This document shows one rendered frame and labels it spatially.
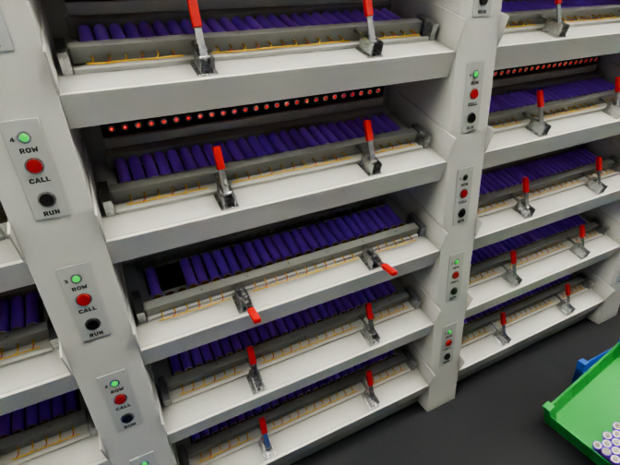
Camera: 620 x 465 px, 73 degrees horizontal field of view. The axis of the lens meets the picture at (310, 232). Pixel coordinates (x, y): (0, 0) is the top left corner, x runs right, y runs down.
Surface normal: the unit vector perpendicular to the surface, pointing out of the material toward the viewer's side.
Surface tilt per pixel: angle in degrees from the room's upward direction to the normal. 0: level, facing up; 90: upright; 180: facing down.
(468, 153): 90
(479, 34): 90
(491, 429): 0
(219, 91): 111
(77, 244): 90
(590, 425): 22
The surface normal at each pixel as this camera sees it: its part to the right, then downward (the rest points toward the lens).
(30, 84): 0.44, 0.36
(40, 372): 0.09, -0.71
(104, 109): 0.43, 0.66
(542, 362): -0.07, -0.90
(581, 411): -0.39, -0.74
